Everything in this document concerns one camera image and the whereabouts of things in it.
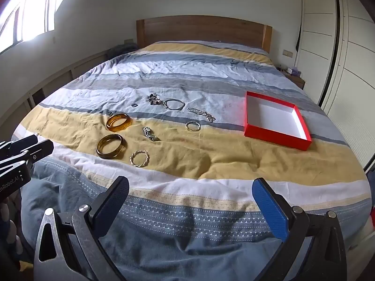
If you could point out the amber translucent bangle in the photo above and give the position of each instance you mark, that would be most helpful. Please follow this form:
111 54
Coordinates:
126 124

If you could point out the low white shelf unit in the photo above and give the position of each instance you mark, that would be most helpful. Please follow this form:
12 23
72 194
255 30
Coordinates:
52 79

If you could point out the window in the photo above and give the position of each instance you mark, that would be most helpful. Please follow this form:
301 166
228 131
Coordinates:
32 14

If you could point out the dark grey cloth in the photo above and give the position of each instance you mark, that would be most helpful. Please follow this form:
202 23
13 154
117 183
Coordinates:
124 49

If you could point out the red cardboard box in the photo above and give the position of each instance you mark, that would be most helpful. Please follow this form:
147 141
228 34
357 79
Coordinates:
272 120

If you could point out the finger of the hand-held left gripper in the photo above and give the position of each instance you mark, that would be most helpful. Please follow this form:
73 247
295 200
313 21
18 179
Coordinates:
39 150
20 145

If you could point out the dark olive bangle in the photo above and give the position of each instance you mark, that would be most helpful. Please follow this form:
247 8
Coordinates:
110 155

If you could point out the wooden headboard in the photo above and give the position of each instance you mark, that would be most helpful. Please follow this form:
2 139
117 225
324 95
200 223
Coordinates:
205 30

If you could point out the thin silver bangle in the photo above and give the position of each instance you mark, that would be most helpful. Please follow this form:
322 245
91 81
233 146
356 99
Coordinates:
164 104

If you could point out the white wardrobe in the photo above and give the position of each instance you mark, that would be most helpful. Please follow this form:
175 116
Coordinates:
351 49

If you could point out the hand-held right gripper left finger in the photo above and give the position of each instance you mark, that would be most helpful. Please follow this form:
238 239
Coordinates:
112 200

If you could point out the purple item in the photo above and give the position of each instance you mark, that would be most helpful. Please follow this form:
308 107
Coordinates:
296 71

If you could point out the person's left forearm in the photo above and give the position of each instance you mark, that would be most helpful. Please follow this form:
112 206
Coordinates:
8 225

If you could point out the wooden nightstand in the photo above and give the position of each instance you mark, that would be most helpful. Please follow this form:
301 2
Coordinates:
297 80

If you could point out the bed with striped duvet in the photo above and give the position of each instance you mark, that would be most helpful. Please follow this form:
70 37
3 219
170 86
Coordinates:
190 70

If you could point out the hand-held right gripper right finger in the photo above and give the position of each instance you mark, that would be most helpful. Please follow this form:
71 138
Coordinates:
269 207

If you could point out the wall light switch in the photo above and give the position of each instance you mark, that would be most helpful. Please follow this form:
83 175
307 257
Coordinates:
287 53

